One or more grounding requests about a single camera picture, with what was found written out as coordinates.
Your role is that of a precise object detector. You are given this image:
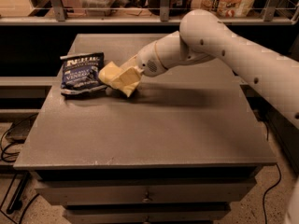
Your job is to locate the grey cabinet with drawers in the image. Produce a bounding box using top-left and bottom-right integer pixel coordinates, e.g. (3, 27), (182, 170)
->
(13, 33), (278, 224)

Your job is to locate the black cables left floor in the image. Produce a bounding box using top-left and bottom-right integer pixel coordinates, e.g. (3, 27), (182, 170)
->
(0, 114), (41, 224)

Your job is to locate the upper grey drawer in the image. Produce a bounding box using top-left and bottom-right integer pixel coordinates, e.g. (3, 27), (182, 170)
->
(36, 178), (256, 205)

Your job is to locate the grey drawer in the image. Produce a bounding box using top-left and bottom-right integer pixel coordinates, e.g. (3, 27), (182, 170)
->
(63, 209), (228, 224)
(36, 178), (256, 205)

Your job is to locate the grey metal shelf rail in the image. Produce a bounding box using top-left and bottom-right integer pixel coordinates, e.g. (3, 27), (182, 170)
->
(0, 0), (299, 25)

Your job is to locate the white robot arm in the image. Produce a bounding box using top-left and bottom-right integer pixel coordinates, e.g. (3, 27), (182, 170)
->
(109, 9), (299, 128)

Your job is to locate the dark power adapter on floor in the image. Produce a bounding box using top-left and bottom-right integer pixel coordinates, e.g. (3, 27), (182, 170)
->
(5, 120), (32, 143)

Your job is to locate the black cable right floor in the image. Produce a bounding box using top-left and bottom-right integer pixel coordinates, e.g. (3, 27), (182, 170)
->
(262, 163), (282, 224)

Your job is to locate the lower grey drawer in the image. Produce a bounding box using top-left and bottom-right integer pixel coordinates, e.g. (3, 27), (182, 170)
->
(63, 209), (228, 224)

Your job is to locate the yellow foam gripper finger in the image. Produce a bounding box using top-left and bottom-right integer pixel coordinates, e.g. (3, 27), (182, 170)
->
(121, 55), (137, 70)
(110, 67), (141, 97)

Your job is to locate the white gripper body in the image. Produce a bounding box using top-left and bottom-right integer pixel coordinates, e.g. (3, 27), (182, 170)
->
(136, 41), (167, 77)

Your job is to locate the blue chip bag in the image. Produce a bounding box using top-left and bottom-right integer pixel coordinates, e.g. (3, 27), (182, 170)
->
(61, 52), (107, 96)

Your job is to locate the clear plastic container on shelf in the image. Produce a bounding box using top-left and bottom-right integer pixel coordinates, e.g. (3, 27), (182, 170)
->
(79, 0), (116, 17)

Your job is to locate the yellow sponge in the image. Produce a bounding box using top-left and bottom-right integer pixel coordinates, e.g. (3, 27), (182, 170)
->
(98, 62), (122, 89)

